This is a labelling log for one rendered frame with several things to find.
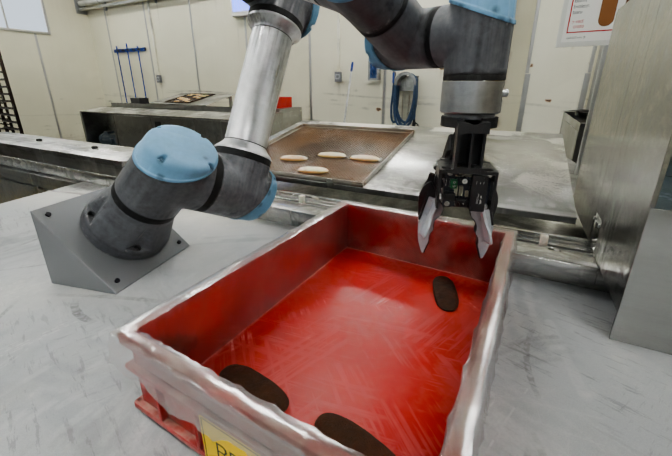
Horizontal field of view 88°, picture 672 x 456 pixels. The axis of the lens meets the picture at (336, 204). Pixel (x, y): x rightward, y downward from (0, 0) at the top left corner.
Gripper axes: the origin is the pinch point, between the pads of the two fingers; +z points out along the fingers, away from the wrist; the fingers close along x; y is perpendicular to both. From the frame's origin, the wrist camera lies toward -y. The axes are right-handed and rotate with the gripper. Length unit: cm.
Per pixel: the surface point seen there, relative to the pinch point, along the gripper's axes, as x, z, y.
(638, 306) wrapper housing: 22.7, 3.0, 6.5
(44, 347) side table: -53, 9, 24
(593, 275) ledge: 23.9, 6.1, -6.9
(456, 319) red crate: 1.0, 8.4, 6.6
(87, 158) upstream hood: -114, 0, -44
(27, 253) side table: -83, 9, 3
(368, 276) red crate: -13.0, 8.5, -2.6
